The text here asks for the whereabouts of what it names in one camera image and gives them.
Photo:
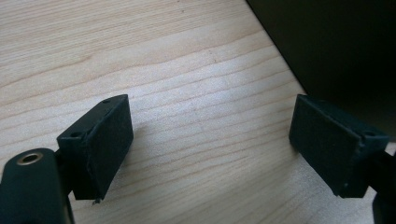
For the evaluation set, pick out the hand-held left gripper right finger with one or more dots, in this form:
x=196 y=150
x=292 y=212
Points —
x=333 y=146

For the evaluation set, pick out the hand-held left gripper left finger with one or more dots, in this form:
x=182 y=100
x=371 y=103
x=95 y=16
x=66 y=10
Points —
x=99 y=152

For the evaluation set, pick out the dark rounded object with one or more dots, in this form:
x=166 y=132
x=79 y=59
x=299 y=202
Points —
x=336 y=46

